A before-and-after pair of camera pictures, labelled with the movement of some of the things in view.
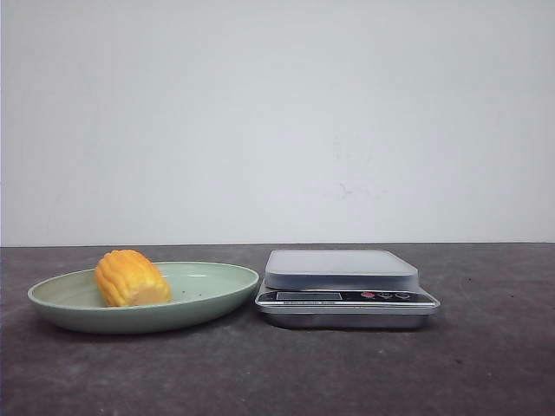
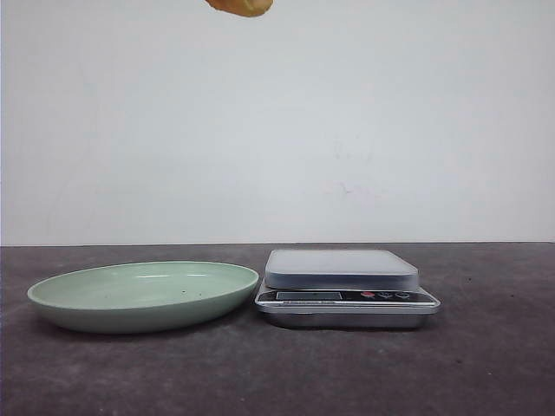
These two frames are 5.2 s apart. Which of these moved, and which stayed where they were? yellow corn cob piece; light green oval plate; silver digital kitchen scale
Moved: yellow corn cob piece
Stayed: light green oval plate; silver digital kitchen scale
